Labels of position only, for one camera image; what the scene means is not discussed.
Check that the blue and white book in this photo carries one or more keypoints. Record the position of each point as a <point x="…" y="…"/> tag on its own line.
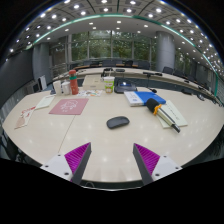
<point x="143" y="97"/>

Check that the red and white leaflet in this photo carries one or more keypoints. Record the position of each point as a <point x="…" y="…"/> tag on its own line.
<point x="25" y="117"/>

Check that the white booklet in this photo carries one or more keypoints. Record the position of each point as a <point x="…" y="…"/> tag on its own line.
<point x="178" y="115"/>

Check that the white board leaning on wall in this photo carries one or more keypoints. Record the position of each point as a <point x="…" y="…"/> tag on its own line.
<point x="43" y="82"/>

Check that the dark gooseneck conference microphone unit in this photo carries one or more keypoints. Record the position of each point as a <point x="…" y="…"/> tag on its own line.
<point x="52" y="92"/>
<point x="125" y="87"/>

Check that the red drink bottle green band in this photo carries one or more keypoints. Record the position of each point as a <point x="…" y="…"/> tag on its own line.
<point x="73" y="85"/>

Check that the white printed paper sheet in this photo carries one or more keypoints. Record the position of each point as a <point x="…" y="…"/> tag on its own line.
<point x="45" y="102"/>

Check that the black computer mouse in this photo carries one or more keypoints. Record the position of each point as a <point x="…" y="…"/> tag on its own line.
<point x="117" y="122"/>

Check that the white lidded mug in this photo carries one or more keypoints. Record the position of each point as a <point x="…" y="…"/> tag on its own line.
<point x="66" y="88"/>

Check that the pink mouse pad white drawing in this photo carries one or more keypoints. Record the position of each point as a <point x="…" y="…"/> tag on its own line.
<point x="68" y="106"/>

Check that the printed paper cup with straw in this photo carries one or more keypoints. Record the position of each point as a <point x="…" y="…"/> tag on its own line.
<point x="109" y="85"/>

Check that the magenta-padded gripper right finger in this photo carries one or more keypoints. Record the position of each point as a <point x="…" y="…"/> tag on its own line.
<point x="163" y="165"/>

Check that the group of dark office chairs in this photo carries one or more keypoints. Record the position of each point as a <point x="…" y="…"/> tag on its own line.
<point x="143" y="64"/>

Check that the grey monitor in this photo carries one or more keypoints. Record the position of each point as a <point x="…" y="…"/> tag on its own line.
<point x="33" y="87"/>

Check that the colourful sticker sheet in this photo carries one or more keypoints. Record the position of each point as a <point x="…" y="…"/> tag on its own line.
<point x="89" y="93"/>

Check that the handheld microphone black foam head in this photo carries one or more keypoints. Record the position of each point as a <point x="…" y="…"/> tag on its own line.
<point x="154" y="105"/>

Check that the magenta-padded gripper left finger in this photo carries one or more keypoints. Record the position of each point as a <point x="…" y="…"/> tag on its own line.
<point x="60" y="165"/>

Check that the group of ceiling lights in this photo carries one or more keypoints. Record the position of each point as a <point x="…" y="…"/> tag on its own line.
<point x="118" y="22"/>

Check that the beige cardboard box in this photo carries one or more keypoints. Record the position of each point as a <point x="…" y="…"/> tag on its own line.
<point x="93" y="82"/>

